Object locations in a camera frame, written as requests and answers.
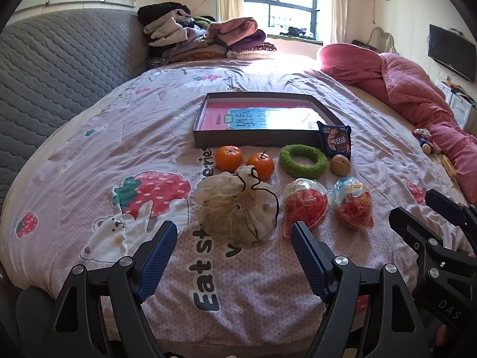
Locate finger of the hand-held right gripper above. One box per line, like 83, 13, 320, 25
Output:
425, 189, 477, 229
388, 207, 453, 269

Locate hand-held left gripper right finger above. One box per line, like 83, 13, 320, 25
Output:
291, 222, 433, 358

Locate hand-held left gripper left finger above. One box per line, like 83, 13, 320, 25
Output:
50, 221, 179, 358

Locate red candy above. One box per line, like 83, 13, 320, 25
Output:
283, 178, 329, 238

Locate red candy bag blue top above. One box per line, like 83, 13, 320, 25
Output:
331, 177, 374, 230

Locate brown walnut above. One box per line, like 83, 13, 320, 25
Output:
330, 154, 351, 176

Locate white mesh drawstring pouch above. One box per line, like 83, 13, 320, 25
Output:
195, 166, 280, 249

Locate green fuzzy ring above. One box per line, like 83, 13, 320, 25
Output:
279, 144, 329, 179

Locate orange tangerine with stem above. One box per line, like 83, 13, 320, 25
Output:
247, 151, 275, 180

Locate dark blue snack packet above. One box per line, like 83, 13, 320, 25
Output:
316, 121, 352, 158

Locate shallow grey cardboard box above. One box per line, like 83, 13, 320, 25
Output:
193, 92, 338, 149

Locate yellow packet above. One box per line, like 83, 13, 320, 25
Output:
440, 155, 458, 178

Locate small colourful toy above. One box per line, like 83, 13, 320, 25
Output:
412, 129, 442, 155

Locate white drawer cabinet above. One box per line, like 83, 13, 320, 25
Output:
434, 80, 477, 131

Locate pink quilted blanket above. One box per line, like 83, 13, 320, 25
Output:
367, 52, 477, 195

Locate pink and blue book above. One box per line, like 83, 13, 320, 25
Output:
201, 104, 322, 130

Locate pink pillow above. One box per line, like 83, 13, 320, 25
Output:
318, 43, 388, 94

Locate grey quilted headboard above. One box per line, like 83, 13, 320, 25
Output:
0, 7, 150, 209

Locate dark clothes on windowsill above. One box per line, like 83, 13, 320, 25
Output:
287, 26, 317, 40

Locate pile of folded clothes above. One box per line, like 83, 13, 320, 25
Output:
137, 3, 278, 68

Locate barred window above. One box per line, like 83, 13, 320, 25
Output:
240, 0, 321, 41

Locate black wall television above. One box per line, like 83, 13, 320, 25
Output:
427, 24, 477, 83

